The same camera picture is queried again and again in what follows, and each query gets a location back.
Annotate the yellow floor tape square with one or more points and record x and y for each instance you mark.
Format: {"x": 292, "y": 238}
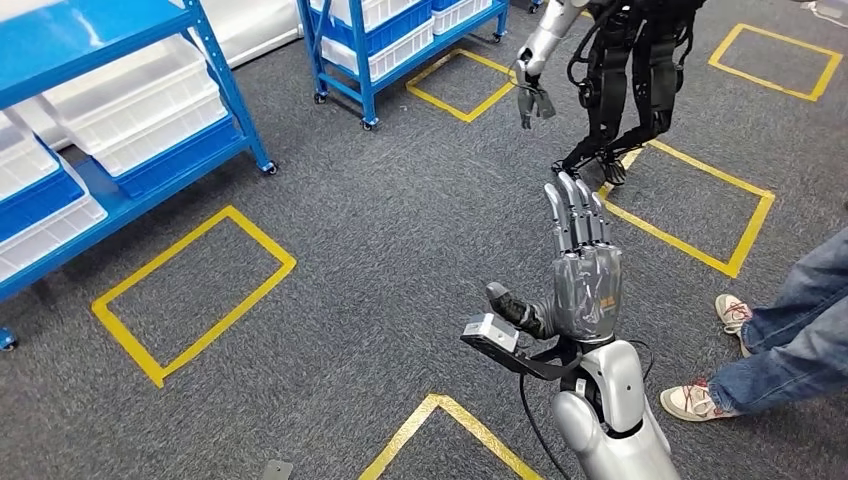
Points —
{"x": 748, "y": 232}
{"x": 192, "y": 232}
{"x": 464, "y": 417}
{"x": 430, "y": 96}
{"x": 821, "y": 79}

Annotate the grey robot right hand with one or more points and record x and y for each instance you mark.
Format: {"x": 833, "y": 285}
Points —
{"x": 586, "y": 298}

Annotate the person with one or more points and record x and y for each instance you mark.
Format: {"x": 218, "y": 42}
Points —
{"x": 788, "y": 344}

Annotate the blue metal shelf rack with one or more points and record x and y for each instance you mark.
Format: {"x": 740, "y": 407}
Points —
{"x": 99, "y": 20}

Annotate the grey humanoid robot hand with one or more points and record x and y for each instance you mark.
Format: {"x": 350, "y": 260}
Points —
{"x": 530, "y": 99}

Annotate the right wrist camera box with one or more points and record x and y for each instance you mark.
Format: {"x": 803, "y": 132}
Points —
{"x": 490, "y": 331}

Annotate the blue metal cart frame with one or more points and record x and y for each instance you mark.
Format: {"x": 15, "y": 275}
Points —
{"x": 358, "y": 66}

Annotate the silver humanoid robot arm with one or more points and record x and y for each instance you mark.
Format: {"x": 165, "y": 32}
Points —
{"x": 546, "y": 33}

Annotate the white ribbed plastic crate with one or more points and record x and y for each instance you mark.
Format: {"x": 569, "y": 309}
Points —
{"x": 397, "y": 56}

